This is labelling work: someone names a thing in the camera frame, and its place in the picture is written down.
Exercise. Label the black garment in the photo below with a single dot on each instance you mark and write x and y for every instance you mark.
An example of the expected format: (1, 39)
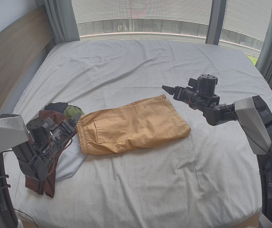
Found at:
(55, 107)

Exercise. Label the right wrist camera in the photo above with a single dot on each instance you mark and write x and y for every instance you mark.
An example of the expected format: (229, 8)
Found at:
(193, 82)

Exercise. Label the pale grey garment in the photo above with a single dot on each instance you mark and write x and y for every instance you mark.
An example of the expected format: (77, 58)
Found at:
(67, 165)

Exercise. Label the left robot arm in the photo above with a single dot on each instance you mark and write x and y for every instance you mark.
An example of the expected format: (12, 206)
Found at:
(2, 132)

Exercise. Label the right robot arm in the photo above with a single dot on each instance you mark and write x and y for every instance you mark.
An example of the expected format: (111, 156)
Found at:
(250, 122)

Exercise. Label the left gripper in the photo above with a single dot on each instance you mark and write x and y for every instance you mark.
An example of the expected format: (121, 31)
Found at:
(63, 133)

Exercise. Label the window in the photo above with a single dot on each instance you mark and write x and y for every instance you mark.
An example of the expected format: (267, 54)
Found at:
(150, 6)

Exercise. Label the tan shorts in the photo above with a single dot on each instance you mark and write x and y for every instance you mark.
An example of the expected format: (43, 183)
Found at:
(136, 127)

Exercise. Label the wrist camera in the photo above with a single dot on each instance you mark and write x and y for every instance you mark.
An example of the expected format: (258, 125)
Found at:
(50, 123)
(193, 82)

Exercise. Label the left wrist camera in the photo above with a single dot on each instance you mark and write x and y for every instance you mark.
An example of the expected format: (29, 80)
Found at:
(50, 123)

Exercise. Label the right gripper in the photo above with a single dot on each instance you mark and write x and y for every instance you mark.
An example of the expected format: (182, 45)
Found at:
(185, 95)

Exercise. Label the brown garment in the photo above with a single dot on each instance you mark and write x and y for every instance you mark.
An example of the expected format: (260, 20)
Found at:
(48, 186)

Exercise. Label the bed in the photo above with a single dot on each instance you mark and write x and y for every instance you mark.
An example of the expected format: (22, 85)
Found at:
(150, 186)

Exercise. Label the green garment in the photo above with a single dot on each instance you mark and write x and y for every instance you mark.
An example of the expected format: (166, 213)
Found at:
(71, 110)

